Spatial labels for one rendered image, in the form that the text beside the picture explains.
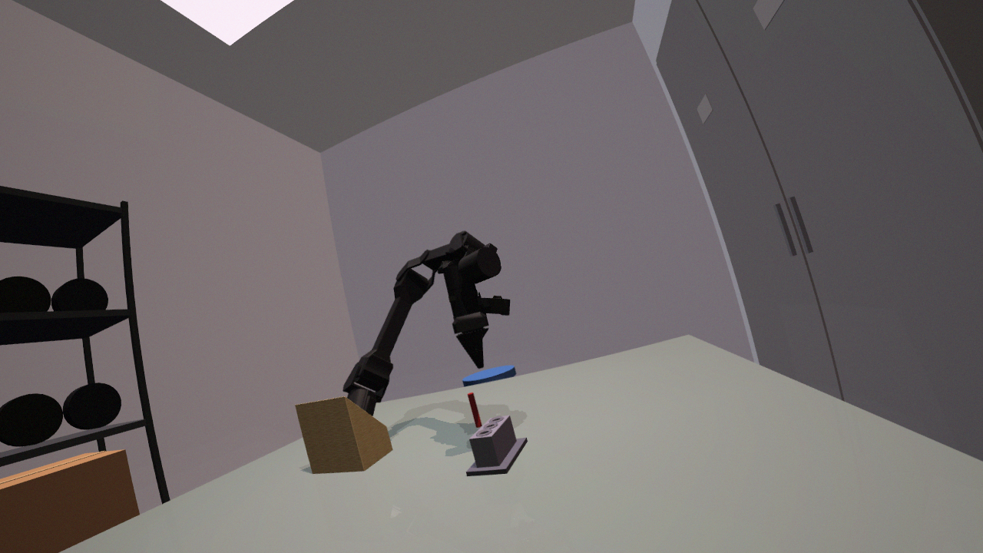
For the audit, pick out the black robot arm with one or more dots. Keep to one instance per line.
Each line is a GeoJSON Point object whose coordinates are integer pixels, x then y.
{"type": "Point", "coordinates": [464, 262]}

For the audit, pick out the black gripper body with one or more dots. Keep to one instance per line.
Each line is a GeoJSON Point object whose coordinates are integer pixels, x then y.
{"type": "Point", "coordinates": [464, 304]}

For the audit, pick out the red peg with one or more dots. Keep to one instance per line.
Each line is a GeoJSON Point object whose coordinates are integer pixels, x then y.
{"type": "Point", "coordinates": [474, 407]}

